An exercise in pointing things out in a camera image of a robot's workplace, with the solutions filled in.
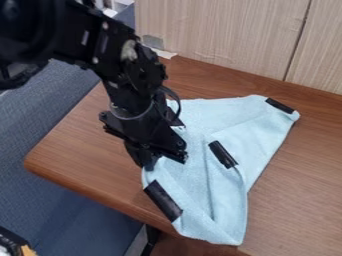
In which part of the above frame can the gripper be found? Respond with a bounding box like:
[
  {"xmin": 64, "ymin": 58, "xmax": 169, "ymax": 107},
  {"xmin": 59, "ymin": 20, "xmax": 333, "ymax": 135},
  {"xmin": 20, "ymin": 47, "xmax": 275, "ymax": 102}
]
[{"xmin": 97, "ymin": 94, "xmax": 190, "ymax": 172}]

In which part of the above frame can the light blue cloth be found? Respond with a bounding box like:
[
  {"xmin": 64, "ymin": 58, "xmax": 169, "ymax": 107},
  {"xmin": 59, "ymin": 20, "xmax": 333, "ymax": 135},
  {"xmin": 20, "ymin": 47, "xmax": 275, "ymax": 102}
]
[{"xmin": 140, "ymin": 94, "xmax": 302, "ymax": 247}]

